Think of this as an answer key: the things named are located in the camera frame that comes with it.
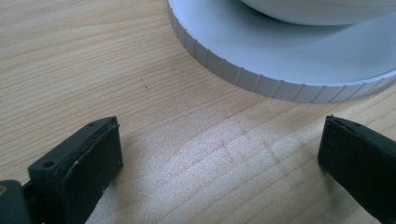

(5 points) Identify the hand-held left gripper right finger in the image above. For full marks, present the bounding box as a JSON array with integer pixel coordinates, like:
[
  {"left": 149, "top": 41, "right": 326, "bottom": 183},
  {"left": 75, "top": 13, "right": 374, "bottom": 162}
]
[{"left": 317, "top": 115, "right": 396, "bottom": 224}]

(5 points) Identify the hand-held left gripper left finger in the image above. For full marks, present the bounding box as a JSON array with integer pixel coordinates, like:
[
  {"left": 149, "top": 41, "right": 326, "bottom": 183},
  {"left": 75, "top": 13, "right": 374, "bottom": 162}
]
[{"left": 27, "top": 116, "right": 124, "bottom": 224}]

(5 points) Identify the white round ribbed base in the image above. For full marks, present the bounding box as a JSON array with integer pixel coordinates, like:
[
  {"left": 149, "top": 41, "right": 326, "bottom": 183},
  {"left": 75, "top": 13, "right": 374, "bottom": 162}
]
[{"left": 167, "top": 0, "right": 396, "bottom": 104}]

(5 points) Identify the white round object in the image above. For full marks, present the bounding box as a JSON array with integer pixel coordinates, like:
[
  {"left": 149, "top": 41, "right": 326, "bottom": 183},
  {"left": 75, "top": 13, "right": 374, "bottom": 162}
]
[{"left": 240, "top": 0, "right": 396, "bottom": 26}]

